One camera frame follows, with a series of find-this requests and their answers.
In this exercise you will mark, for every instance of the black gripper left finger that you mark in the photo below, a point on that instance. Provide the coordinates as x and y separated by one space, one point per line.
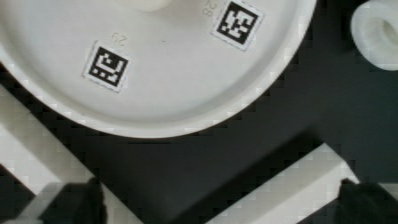
76 207

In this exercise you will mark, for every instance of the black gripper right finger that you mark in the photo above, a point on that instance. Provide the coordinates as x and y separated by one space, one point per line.
366 203

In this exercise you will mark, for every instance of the white cylindrical table leg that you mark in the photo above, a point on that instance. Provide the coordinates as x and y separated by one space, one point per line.
373 27

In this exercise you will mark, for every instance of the white round table top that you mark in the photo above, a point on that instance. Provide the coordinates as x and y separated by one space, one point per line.
147 67

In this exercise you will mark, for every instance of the white U-shaped fence frame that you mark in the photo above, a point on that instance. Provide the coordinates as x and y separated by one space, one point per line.
250 173

